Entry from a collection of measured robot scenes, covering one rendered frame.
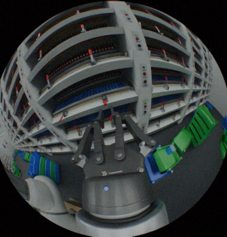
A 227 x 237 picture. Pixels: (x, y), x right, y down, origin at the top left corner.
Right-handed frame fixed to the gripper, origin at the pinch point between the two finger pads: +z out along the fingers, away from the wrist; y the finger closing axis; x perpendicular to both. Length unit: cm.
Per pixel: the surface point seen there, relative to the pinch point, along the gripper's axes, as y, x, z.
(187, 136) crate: 86, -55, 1
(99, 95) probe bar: -2.7, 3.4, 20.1
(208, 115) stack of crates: 110, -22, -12
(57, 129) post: -42.8, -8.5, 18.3
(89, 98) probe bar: -8.7, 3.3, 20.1
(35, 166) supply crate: -84, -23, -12
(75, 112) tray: -19.2, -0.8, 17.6
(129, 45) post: 17.4, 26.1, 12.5
